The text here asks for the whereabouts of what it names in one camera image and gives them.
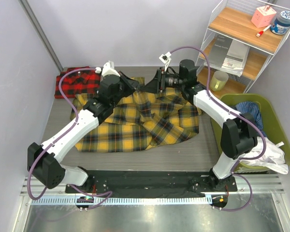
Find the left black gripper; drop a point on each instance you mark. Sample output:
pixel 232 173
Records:
pixel 130 84

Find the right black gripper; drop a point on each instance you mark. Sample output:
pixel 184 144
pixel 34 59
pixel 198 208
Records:
pixel 158 83

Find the yellow plaid long sleeve shirt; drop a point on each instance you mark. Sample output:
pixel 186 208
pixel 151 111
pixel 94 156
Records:
pixel 143 121

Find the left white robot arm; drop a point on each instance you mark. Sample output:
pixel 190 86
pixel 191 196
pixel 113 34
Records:
pixel 43 161

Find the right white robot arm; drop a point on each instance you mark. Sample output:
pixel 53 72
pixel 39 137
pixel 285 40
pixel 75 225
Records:
pixel 238 135

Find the red black plaid shirt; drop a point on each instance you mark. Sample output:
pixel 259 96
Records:
pixel 80 82

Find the pale green mug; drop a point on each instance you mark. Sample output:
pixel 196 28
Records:
pixel 218 80

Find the grey setup guide booklet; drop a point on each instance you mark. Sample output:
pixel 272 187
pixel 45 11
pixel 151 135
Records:
pixel 219 50

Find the white paper manuals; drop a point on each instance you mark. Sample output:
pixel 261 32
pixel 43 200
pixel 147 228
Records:
pixel 235 60

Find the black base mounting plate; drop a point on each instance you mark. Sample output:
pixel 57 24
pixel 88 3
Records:
pixel 158 184

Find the blue checked shirt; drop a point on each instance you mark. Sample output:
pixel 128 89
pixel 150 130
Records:
pixel 253 109

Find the red white marker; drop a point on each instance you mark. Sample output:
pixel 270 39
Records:
pixel 263 31

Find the pink cube power strip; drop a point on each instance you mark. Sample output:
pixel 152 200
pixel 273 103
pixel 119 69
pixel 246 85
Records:
pixel 263 16

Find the white shirt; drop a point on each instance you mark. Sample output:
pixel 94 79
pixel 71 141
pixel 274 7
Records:
pixel 273 158

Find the blue lidded jar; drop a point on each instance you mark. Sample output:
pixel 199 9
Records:
pixel 281 23

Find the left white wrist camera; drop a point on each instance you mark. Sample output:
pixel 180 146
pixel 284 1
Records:
pixel 109 69

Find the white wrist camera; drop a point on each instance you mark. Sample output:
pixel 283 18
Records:
pixel 109 69
pixel 165 59

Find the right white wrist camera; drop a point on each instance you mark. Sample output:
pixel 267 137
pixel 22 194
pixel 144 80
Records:
pixel 165 59

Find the white wire shelf unit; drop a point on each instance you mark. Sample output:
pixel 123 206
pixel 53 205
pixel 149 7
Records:
pixel 232 18

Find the slotted cable duct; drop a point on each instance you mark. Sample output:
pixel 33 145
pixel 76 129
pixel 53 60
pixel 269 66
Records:
pixel 80 200

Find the grey corner wall post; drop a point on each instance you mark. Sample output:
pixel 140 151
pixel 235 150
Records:
pixel 40 32

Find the aluminium rail frame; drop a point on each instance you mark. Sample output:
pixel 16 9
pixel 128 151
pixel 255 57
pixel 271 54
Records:
pixel 258 206

